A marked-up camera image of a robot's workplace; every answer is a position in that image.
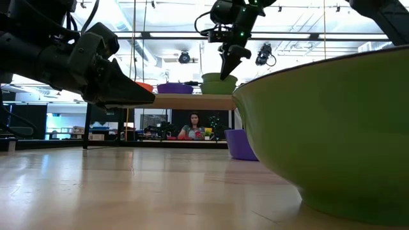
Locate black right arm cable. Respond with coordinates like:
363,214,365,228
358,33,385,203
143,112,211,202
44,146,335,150
194,11,214,36

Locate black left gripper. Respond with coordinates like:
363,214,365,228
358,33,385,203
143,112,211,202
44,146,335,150
36,31,157,109

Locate floral bowl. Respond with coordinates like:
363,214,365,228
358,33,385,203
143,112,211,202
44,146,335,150
199,81,238,95
201,72,239,85
232,45,409,227

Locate orange plastic bowl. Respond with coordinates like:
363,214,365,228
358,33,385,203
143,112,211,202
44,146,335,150
135,81,155,94

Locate black hanging camera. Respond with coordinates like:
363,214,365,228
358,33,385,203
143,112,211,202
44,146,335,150
255,43,277,68
178,50,192,65

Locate black table frame rail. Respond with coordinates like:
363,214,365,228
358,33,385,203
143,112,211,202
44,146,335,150
15,139,229,150

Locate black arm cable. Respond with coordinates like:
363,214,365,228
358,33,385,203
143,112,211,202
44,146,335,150
65,0,100,35
194,11,214,36

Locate person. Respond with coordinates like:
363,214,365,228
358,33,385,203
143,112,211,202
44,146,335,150
177,111,208,141

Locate black overhead gantry beam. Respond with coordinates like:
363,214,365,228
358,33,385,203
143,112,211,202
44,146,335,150
114,31,389,42

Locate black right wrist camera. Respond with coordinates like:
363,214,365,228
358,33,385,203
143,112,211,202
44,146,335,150
207,29,239,44

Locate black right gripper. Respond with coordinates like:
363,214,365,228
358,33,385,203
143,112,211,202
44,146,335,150
209,0,275,81

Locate blue plastic bowl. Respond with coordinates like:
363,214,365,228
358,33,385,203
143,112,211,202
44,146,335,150
223,128,259,162
156,82,194,95

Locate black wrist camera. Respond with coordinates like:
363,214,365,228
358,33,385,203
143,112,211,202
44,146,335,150
207,29,239,44
82,21,121,61

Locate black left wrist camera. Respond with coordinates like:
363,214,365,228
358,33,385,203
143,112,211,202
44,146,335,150
82,21,121,61

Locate green indoor plant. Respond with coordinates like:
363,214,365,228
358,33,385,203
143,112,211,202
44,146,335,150
206,114,226,141

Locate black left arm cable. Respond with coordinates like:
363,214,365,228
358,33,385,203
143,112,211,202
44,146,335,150
65,0,100,35

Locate wooden shelf with black legs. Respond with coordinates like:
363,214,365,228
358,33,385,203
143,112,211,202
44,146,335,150
82,93,238,150

